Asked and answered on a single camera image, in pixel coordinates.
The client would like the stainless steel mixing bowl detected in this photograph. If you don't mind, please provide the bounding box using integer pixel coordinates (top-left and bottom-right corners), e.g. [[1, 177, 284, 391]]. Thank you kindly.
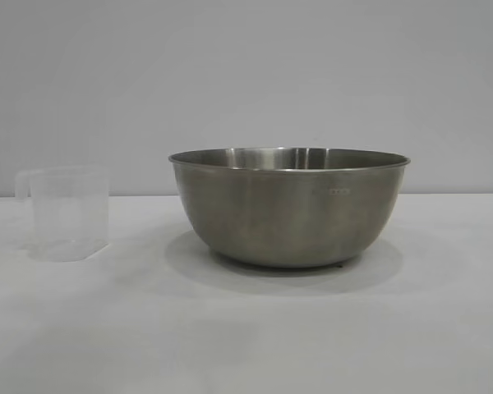
[[167, 146, 412, 270]]

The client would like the translucent plastic measuring cup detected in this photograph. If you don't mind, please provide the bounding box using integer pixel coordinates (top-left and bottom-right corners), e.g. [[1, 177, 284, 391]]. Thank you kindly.
[[15, 166, 110, 262]]

